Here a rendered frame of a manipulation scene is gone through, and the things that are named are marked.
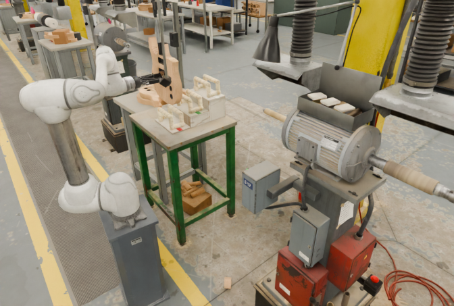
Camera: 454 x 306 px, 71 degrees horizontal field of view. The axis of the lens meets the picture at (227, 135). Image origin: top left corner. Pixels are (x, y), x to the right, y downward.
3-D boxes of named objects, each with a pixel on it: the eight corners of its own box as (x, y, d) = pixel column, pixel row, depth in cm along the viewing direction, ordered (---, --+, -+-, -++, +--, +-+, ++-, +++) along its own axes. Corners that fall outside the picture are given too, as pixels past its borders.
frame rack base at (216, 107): (225, 116, 241) (225, 95, 233) (209, 122, 233) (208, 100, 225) (205, 105, 260) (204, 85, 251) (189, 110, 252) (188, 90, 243)
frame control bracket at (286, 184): (298, 184, 157) (300, 177, 155) (271, 200, 147) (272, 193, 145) (292, 180, 160) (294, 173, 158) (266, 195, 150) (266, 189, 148)
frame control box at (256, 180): (306, 220, 154) (312, 177, 142) (275, 242, 143) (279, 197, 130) (270, 194, 171) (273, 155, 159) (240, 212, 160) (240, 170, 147)
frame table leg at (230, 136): (235, 215, 279) (235, 125, 235) (230, 219, 276) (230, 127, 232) (231, 212, 283) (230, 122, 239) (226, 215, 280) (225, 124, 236)
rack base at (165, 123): (191, 128, 225) (191, 126, 224) (172, 134, 217) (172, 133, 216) (171, 115, 244) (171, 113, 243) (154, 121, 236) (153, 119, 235)
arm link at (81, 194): (104, 217, 172) (61, 222, 169) (109, 196, 185) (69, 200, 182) (63, 87, 128) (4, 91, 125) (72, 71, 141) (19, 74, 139)
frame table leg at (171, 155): (186, 244, 252) (176, 147, 208) (181, 247, 249) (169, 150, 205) (183, 240, 256) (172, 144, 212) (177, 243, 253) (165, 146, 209)
